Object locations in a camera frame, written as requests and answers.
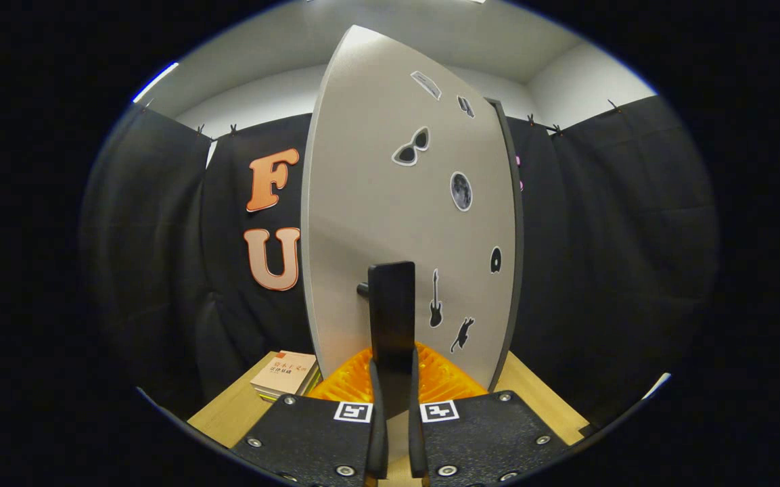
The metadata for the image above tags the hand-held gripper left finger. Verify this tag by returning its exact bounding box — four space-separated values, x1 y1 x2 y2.
231 346 389 487

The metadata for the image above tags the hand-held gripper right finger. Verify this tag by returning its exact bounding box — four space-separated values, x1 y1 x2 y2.
409 342 573 487

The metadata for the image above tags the black door handle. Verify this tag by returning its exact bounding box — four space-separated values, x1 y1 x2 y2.
357 262 416 420

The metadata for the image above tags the dark grey shoe cabinet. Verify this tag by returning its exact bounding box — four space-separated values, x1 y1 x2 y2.
484 98 524 393

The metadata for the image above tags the beige shoe cabinet door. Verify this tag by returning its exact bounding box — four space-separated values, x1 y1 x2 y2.
300 25 518 393

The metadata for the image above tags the white thin book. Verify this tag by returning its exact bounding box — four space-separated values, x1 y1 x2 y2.
258 369 323 403

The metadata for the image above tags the beige cover book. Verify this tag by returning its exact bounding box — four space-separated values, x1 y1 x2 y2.
250 350 318 396

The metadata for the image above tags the black backdrop cloth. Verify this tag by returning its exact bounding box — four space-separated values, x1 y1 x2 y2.
78 95 722 434

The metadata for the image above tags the ceiling light strip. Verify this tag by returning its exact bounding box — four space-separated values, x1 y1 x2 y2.
131 62 179 103

